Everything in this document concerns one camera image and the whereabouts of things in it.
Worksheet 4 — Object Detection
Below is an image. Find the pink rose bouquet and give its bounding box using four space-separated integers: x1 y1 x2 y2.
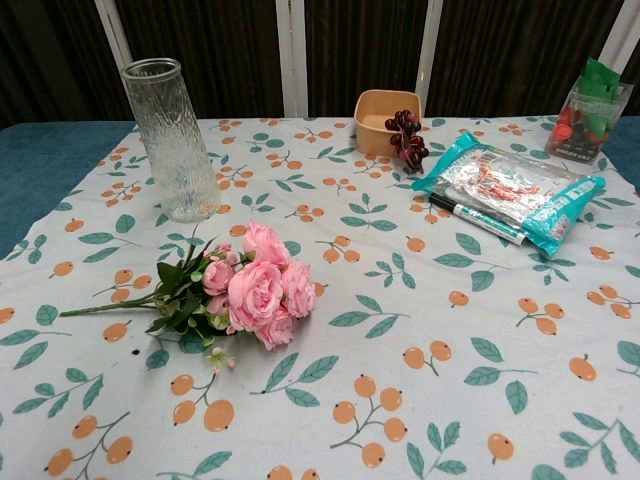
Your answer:
59 219 318 375

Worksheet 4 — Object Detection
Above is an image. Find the clear textured glass vase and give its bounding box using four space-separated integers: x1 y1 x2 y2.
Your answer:
121 57 223 224

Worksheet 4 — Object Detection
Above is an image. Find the floral fruit print tablecloth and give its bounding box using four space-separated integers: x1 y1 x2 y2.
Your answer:
0 115 640 480

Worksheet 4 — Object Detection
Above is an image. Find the beige square bowl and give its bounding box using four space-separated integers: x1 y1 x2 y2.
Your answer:
354 89 424 157

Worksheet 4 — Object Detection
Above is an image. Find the dark red grape bunch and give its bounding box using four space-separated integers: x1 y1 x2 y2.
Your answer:
384 109 431 174

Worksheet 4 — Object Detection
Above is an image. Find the black white marker pen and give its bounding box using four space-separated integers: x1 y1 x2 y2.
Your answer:
427 192 529 247

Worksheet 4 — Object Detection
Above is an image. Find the teal silver snack packet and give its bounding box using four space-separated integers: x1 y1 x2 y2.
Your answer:
412 131 607 257

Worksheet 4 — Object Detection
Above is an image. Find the clear plastic box with items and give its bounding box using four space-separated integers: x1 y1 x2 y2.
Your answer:
543 57 629 165

